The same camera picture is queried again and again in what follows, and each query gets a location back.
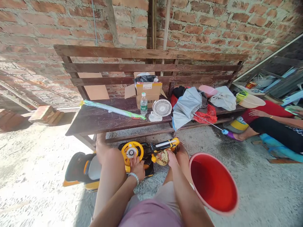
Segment person's left hand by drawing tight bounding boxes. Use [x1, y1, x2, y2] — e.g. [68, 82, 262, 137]
[128, 156, 146, 182]

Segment person's right hand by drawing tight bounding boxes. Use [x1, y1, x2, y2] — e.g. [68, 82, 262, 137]
[165, 150, 179, 168]

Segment beige rag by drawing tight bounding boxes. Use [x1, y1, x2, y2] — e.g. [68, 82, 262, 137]
[156, 150, 170, 166]

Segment yellow black toy ride-on car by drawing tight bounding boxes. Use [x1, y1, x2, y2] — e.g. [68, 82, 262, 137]
[62, 137, 180, 192]

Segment small white fan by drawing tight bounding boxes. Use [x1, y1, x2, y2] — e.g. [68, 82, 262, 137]
[148, 99, 173, 122]

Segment grey folding umbrella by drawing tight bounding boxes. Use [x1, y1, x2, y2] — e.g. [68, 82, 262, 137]
[171, 86, 229, 136]

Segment red plastic bucket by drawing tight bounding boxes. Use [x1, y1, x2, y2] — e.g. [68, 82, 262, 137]
[188, 152, 240, 216]

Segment dark wooden bench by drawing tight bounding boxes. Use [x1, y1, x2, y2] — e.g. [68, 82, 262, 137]
[53, 44, 249, 152]

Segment person's body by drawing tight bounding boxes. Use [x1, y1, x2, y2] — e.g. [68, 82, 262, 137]
[118, 181, 188, 227]

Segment red plastic bag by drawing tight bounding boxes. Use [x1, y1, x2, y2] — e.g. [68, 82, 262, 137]
[170, 94, 218, 124]

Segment clear bottle with green label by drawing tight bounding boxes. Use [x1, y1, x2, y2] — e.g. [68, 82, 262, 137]
[140, 92, 148, 117]

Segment green plastic-wrapped long roll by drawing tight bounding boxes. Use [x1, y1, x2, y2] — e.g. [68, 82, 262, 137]
[82, 99, 147, 120]

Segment black cloth bag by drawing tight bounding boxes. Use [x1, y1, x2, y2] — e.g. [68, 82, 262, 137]
[172, 85, 188, 99]

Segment open cardboard box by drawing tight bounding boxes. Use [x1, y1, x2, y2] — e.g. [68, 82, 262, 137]
[124, 72, 168, 109]

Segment pink plastic bowl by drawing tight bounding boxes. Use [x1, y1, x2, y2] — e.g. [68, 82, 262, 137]
[198, 85, 218, 98]

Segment yellow bucket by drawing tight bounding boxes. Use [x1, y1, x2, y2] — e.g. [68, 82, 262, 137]
[230, 116, 249, 132]

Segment white plastic bag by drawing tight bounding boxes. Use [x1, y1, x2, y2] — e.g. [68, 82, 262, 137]
[208, 85, 237, 111]

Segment black plastic bag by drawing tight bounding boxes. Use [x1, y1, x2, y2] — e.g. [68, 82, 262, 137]
[133, 75, 158, 85]

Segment flat cardboard sheet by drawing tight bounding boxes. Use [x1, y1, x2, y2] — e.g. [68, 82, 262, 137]
[77, 72, 110, 101]

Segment beige plastic basin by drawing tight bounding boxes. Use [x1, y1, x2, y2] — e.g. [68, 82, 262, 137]
[237, 94, 266, 109]

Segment stack of red bricks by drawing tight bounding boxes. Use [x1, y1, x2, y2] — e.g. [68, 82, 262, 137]
[28, 105, 65, 126]

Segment wooden poles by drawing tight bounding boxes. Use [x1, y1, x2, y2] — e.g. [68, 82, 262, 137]
[146, 0, 172, 77]

